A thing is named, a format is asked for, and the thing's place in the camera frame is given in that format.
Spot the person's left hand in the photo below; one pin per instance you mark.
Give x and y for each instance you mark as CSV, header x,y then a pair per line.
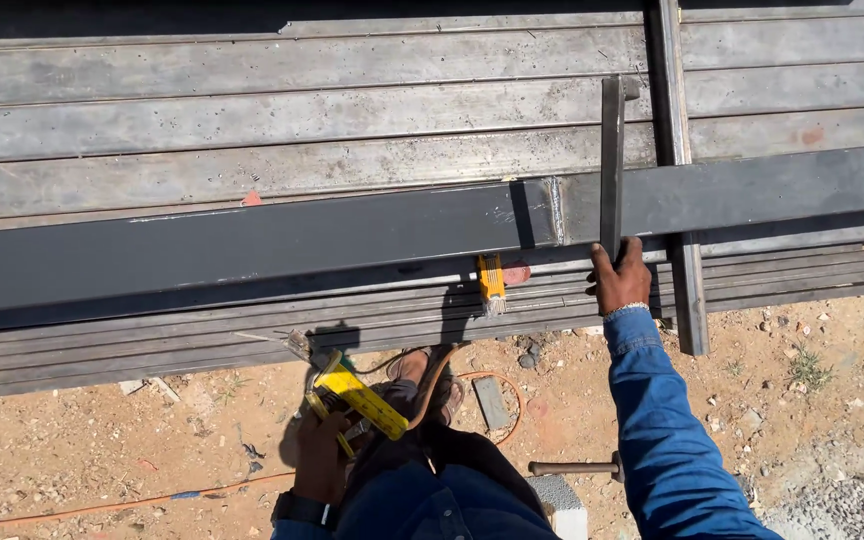
x,y
319,461

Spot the person's right hand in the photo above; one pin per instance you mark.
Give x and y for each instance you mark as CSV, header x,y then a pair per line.
x,y
623,283

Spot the person's left fingers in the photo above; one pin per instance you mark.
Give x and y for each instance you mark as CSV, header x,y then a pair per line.
x,y
338,435

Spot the yellow welding electrode holder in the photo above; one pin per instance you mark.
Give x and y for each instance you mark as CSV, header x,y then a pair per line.
x,y
361,397

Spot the short steel bar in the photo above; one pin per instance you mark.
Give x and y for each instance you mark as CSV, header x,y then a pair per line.
x,y
612,165

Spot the black wristwatch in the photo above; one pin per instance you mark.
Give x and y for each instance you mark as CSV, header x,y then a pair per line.
x,y
303,510

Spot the person's sandalled foot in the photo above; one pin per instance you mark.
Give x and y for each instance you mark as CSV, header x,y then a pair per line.
x,y
421,379

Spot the person's blue clothed body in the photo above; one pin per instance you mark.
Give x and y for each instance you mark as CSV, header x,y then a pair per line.
x,y
439,487

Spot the small flat steel plate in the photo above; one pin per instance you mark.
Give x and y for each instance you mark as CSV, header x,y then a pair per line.
x,y
490,402

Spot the long dark steel tube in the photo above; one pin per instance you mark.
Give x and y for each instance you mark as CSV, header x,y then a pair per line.
x,y
252,247

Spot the grey concrete block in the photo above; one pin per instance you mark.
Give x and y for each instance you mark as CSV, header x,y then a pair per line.
x,y
563,506

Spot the red grinding disc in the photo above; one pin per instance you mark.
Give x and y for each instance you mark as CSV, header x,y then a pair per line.
x,y
518,272

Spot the stack of grey steel tubes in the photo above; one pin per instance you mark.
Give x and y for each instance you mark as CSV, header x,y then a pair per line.
x,y
289,127

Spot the grey steel angle bar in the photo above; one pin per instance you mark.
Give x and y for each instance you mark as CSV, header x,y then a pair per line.
x,y
673,112

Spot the small green weed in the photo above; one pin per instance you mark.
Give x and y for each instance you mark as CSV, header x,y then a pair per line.
x,y
809,367

